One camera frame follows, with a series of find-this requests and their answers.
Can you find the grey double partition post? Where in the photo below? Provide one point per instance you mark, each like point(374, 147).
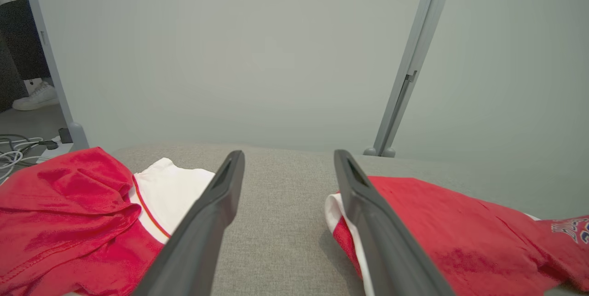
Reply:
point(416, 56)

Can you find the red garment with white sleeves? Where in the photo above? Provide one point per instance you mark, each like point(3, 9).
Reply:
point(69, 204)

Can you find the red garment with chest print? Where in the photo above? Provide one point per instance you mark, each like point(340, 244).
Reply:
point(460, 231)

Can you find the white power strip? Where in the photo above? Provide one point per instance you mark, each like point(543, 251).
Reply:
point(57, 151)

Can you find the grey fabric sofa seat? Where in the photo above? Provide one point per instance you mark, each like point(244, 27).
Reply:
point(285, 222)

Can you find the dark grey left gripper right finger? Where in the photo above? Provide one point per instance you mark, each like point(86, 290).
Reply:
point(382, 245)

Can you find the grey table leg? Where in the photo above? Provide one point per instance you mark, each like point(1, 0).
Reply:
point(46, 56)

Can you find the black trouser leg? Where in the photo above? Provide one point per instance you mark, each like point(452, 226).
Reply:
point(23, 38)

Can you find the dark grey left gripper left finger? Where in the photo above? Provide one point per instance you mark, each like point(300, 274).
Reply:
point(202, 231)

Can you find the black power adapter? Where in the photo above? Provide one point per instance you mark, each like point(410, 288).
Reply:
point(65, 135)

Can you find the white sneaker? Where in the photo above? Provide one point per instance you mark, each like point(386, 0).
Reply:
point(37, 98)

